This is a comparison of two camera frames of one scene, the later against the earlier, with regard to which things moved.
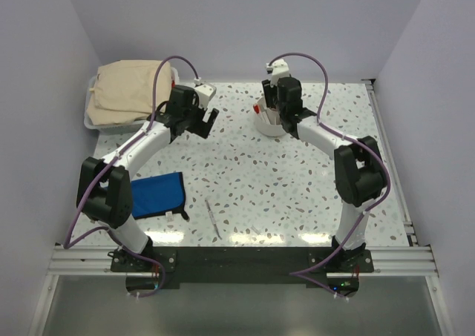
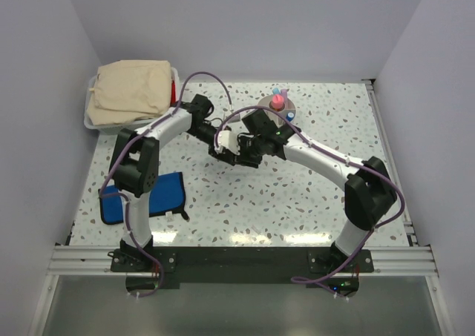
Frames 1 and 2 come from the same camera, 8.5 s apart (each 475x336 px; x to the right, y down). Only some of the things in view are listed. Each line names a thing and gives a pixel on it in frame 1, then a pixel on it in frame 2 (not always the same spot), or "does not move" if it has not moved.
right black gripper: x=269 y=93 → x=244 y=159
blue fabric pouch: x=158 y=194 does not move
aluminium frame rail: x=95 y=261 does not move
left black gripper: x=202 y=128 → x=223 y=156
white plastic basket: x=119 y=128 does not move
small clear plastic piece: x=254 y=228 does not move
